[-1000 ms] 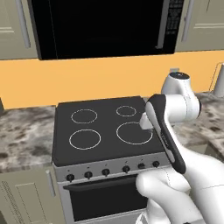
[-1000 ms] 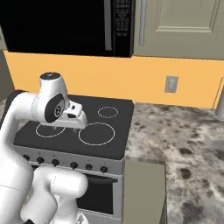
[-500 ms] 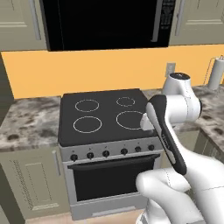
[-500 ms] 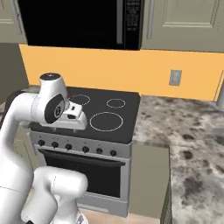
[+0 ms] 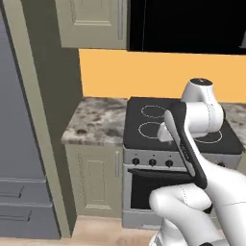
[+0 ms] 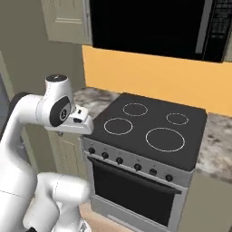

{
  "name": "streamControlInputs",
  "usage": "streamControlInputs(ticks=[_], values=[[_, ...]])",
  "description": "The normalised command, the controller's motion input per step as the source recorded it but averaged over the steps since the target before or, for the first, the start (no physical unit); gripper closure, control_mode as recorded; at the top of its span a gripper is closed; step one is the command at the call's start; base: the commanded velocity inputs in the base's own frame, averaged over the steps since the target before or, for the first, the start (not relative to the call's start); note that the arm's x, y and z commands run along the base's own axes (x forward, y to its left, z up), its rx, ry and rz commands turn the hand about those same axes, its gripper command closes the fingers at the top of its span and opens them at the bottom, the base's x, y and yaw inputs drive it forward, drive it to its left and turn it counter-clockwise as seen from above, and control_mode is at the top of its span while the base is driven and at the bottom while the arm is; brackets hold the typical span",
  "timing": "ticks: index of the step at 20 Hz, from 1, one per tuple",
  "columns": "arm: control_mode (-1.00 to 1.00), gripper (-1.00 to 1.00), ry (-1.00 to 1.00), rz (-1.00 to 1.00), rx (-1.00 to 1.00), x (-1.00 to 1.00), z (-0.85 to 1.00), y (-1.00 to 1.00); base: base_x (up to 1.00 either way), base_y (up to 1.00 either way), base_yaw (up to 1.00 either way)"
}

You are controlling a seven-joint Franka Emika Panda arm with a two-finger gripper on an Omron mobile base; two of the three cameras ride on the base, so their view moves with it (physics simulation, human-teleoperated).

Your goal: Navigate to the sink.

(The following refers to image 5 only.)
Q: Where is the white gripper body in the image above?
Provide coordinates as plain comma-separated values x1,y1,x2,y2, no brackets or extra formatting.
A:
157,122,176,144

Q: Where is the black hob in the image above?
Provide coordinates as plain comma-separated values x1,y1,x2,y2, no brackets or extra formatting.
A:
122,96,246,157

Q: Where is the black oven door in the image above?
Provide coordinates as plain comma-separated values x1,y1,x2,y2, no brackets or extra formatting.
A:
122,164,206,213

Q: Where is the silver oven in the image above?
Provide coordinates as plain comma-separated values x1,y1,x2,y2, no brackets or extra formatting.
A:
121,146,243,231

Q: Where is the olive base cupboard door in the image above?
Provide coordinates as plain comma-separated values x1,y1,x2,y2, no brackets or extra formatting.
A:
64,143,125,219

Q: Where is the black microwave oven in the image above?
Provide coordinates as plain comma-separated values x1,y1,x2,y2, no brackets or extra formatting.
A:
126,0,246,56

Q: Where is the olive tall cupboard panel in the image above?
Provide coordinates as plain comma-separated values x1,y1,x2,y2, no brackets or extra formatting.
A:
1,0,85,238

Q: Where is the grey fridge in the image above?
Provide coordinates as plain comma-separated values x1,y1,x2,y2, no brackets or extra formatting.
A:
0,9,62,240

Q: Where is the black oven door handle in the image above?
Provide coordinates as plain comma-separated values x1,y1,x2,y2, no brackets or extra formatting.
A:
127,168,195,181

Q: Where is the grey base cupboard handle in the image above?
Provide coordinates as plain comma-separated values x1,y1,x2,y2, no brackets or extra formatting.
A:
114,150,121,179

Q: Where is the grey wall cupboard handle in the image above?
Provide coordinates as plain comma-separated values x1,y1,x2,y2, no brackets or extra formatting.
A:
117,0,125,41

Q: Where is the olive wall cupboard door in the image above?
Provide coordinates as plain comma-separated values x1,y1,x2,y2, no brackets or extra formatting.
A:
54,0,129,50

